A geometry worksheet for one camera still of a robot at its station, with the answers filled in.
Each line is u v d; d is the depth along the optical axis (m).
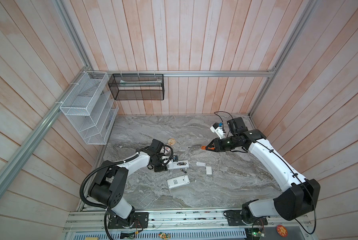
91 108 0.69
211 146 0.73
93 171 0.42
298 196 0.40
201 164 0.94
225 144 0.67
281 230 0.70
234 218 0.73
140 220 0.73
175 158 0.80
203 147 0.77
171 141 1.04
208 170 0.90
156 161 0.69
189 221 0.73
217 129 0.72
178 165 0.90
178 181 0.85
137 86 1.04
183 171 0.90
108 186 0.45
